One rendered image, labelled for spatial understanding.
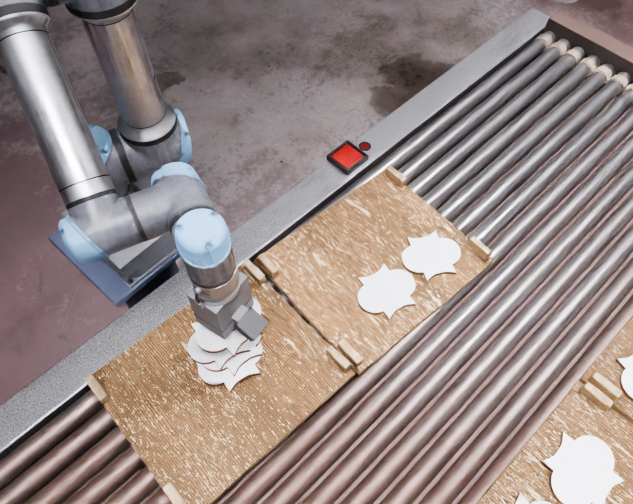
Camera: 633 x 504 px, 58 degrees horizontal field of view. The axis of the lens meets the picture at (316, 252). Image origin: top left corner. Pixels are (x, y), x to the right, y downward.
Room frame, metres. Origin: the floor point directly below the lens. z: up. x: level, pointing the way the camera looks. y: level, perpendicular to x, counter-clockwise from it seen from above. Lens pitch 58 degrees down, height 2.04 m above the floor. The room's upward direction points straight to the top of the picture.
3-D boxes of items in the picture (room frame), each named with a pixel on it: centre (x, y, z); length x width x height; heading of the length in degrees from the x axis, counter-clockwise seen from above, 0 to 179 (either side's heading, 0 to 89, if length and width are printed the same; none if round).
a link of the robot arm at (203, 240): (0.46, 0.16, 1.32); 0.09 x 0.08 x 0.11; 26
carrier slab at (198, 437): (0.40, 0.19, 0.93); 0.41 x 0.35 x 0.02; 132
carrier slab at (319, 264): (0.67, -0.13, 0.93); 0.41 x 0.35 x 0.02; 130
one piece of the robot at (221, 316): (0.44, 0.14, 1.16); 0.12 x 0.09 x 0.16; 56
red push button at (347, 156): (0.98, -0.08, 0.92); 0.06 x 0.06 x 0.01; 44
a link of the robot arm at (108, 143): (0.78, 0.46, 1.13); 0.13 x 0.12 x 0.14; 116
